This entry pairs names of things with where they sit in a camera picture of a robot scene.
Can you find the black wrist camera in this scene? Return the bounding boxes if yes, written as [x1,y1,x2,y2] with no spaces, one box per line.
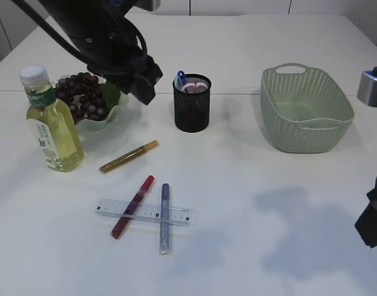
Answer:
[126,0,161,12]
[357,67,377,107]

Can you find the purple artificial grape bunch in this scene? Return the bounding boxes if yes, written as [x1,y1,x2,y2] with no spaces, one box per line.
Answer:
[54,72,121,124]

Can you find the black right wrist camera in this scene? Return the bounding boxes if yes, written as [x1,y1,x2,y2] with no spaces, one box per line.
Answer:
[357,67,377,107]

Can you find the yellow tea bottle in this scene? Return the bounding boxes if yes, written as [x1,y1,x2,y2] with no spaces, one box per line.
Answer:
[19,65,84,173]

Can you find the gold glitter pen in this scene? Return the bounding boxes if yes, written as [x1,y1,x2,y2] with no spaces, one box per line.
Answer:
[99,140,159,173]

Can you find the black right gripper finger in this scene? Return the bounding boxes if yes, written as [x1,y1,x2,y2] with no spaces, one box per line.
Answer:
[355,177,377,248]

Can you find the black mesh pen cup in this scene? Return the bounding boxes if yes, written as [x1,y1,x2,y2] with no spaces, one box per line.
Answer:
[172,73,212,133]

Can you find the green woven plastic basket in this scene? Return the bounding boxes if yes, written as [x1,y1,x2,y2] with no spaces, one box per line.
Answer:
[260,63,355,154]

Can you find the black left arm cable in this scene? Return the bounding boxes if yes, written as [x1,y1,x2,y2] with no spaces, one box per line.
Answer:
[12,0,149,72]

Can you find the pale green wavy plate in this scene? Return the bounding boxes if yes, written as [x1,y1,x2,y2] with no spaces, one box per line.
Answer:
[54,72,131,133]

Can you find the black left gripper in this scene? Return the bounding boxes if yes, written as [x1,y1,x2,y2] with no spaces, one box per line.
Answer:
[40,1,163,105]

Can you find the pink purple scissors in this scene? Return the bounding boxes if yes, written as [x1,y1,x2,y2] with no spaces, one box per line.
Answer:
[182,82,208,94]

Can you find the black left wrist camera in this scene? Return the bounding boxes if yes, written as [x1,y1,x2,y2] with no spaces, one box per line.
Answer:
[126,0,161,12]

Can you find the clear plastic ruler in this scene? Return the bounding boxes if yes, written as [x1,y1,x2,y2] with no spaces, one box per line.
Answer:
[94,199,197,226]

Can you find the red glitter pen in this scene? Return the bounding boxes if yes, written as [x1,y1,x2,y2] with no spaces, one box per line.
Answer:
[111,175,155,239]

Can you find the silver glitter pen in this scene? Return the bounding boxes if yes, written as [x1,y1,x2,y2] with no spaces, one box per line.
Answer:
[159,183,170,255]

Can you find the blue scissors with cap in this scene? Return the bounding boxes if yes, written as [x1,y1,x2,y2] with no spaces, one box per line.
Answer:
[173,70,187,92]

